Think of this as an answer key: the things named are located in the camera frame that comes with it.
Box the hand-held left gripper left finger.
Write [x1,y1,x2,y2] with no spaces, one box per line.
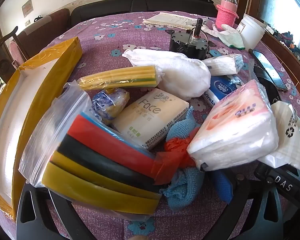
[16,184,95,240]

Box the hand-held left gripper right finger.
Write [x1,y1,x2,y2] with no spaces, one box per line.
[202,169,283,240]

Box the blue microfibre cloth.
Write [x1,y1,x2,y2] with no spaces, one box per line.
[162,107,206,212]

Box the pink tissue pack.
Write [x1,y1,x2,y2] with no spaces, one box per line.
[187,79,279,172]

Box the red plastic bag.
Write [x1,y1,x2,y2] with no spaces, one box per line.
[152,127,201,184]

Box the clear bag of coloured tubing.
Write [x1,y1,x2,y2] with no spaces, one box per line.
[18,82,163,217]

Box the yellow cardboard box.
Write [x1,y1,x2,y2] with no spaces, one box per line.
[0,36,83,221]

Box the white plastic bag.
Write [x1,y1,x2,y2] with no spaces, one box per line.
[259,101,300,169]

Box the black serrated packet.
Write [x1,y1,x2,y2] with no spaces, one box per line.
[250,64,279,104]

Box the blue tissue pack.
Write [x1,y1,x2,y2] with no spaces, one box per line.
[202,76,243,108]

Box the beige tissue pack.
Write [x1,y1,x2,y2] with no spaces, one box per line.
[112,88,190,151]

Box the black smartphone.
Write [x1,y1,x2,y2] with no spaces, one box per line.
[248,49,288,91]

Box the wooden slatted cabinet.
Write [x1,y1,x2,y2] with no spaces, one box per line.
[260,32,300,105]

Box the white pocket tissue pack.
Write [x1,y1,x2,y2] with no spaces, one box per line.
[202,54,243,76]

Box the blue white printed sponge packet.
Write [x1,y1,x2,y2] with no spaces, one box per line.
[91,89,130,126]

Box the black electric motor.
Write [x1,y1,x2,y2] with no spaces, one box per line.
[168,18,211,60]

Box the pile of windowsill clutter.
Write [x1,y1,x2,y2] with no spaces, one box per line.
[265,21,300,64]

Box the white work glove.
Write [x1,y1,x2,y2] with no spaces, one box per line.
[204,24,246,50]

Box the pack of yellow tubes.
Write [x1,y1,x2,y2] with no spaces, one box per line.
[76,64,165,91]

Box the white plastic bucket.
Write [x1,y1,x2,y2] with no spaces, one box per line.
[238,14,266,50]

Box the stack of white papers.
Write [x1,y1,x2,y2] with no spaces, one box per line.
[142,11,208,30]

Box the pink bottle with knitted sleeve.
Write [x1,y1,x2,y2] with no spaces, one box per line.
[214,0,240,30]

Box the dark wooden chair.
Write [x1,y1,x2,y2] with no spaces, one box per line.
[0,8,71,98]

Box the purple floral tablecloth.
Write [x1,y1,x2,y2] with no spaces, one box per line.
[0,11,300,240]

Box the black sofa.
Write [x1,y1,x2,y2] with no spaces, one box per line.
[70,0,218,27]

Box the small wall plaque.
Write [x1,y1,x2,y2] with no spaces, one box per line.
[21,1,34,18]

